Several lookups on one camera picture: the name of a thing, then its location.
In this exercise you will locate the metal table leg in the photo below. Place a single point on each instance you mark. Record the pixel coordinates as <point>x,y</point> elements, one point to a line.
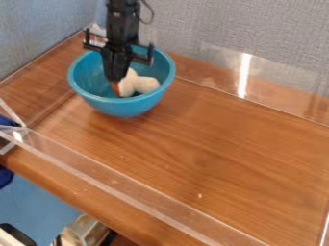
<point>83,232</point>

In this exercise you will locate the blue ceramic bowl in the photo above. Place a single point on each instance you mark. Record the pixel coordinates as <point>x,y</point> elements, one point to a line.
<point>88,82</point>

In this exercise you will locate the brown and white toy mushroom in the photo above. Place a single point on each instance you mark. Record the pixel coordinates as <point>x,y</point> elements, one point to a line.
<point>134,84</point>

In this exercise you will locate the clear acrylic table barrier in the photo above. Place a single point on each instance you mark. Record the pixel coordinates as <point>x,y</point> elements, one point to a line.
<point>222,167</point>

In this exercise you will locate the black object bottom left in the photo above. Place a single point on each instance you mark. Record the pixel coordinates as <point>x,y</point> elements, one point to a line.
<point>12,237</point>

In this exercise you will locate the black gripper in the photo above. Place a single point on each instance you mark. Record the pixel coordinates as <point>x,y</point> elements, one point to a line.
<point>115,55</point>

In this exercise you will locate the dark blue cloth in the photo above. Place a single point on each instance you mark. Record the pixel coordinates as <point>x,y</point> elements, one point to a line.
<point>5,173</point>

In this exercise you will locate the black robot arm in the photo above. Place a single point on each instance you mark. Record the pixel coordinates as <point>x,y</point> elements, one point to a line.
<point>122,36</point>

